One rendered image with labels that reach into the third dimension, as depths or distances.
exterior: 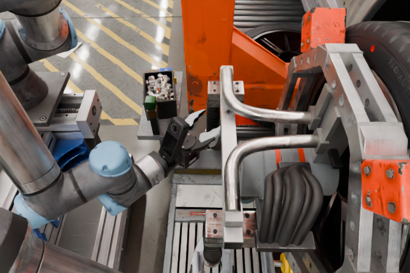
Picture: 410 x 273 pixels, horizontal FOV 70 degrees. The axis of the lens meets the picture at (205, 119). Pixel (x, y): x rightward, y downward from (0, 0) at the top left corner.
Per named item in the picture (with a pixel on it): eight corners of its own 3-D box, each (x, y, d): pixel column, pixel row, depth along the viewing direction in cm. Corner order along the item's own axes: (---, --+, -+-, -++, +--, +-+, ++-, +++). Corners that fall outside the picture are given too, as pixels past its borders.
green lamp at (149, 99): (155, 109, 111) (154, 103, 108) (145, 109, 111) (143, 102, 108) (157, 102, 114) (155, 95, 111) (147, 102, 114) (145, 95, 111)
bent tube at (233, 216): (345, 230, 46) (375, 200, 38) (224, 227, 46) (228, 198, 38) (319, 140, 58) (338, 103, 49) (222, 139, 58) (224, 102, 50)
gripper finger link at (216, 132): (224, 136, 84) (195, 147, 81) (226, 122, 79) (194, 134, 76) (230, 144, 82) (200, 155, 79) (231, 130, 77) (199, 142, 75)
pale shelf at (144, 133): (176, 140, 126) (176, 136, 124) (138, 139, 127) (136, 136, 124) (183, 75, 154) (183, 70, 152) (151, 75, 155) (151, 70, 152)
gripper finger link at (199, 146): (209, 132, 79) (180, 143, 77) (210, 128, 78) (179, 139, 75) (217, 145, 76) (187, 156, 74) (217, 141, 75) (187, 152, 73)
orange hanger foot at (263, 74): (349, 117, 122) (389, 49, 96) (225, 116, 123) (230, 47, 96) (338, 89, 133) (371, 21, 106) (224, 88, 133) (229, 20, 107)
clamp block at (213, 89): (243, 108, 74) (244, 93, 70) (207, 108, 74) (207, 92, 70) (241, 94, 77) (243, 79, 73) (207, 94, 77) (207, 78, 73)
